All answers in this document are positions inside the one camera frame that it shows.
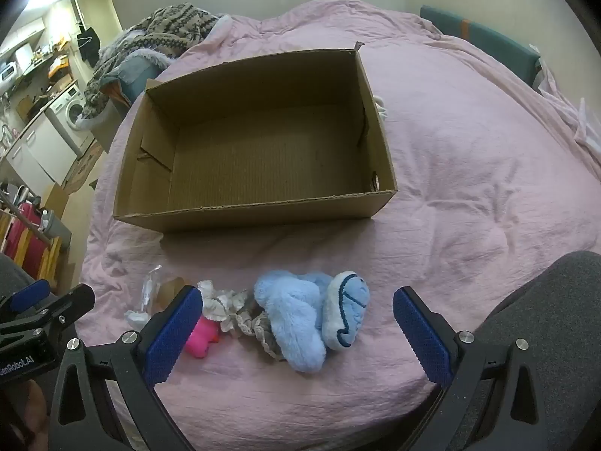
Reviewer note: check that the pink suitcase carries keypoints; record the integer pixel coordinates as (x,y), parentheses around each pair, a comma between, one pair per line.
(21,239)

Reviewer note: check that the wooden chair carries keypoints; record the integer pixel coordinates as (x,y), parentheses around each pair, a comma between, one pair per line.
(49,258)

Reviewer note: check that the metal pole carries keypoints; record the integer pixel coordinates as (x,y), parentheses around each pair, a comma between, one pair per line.
(23,218)

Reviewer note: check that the beige storage bin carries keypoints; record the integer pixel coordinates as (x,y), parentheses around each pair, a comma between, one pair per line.
(105,124)

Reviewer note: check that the white washing machine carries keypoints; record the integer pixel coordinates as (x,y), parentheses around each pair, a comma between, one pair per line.
(70,112)

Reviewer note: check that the person's leg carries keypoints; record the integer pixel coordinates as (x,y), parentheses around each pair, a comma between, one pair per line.
(9,270)
(554,310)

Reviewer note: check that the small grey bin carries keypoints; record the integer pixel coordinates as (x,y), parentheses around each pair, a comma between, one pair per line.
(56,228)

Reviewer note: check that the small white cloth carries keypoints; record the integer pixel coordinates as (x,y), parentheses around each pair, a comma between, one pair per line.
(381,105)

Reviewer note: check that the brown patterned rug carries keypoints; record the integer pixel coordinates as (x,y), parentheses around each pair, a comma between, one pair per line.
(87,164)

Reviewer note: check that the pink bed blanket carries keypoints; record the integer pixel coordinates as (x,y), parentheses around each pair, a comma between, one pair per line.
(469,174)

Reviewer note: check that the small cardboard box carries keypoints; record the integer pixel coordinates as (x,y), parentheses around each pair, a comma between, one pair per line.
(56,199)

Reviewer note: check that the person's right leg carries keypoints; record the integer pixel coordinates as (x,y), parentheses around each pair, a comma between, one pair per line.
(554,310)

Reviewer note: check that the patterned knit blanket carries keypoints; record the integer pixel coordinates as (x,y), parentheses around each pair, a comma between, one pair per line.
(178,23)

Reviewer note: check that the teal headboard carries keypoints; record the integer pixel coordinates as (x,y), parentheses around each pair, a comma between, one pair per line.
(483,37)

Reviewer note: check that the brown cardboard box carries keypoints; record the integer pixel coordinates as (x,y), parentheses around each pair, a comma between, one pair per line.
(263,159)

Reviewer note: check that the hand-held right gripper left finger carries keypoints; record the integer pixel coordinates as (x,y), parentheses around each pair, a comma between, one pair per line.
(171,336)

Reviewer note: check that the white kitchen cabinets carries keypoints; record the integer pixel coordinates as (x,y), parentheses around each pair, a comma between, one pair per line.
(37,150)

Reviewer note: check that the pink striped white cloth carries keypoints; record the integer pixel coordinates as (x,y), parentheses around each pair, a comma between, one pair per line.
(573,108)

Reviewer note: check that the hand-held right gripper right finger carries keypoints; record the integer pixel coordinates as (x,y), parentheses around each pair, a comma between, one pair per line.
(422,338)

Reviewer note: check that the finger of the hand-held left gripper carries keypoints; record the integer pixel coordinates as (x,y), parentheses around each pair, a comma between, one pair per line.
(30,293)
(70,303)

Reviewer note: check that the black hanging garment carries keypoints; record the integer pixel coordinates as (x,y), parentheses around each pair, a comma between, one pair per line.
(89,42)

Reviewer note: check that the beige lace scrunchie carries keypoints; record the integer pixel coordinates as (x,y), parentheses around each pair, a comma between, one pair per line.
(263,333)

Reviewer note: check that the packaged white socks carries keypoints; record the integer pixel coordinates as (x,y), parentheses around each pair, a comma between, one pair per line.
(152,291)

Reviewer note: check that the white and blue plush slipper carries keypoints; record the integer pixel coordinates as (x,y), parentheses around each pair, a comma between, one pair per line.
(347,305)

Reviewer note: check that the teal fur-trimmed jacket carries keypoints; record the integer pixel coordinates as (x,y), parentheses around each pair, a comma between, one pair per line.
(136,68)

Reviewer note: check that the person's left leg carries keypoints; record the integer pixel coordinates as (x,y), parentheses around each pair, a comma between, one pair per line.
(9,270)

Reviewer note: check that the light blue sock bundle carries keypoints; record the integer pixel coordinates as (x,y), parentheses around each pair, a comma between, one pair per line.
(291,319)

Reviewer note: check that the pink soft toy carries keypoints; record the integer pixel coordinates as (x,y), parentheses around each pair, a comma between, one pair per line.
(202,338)

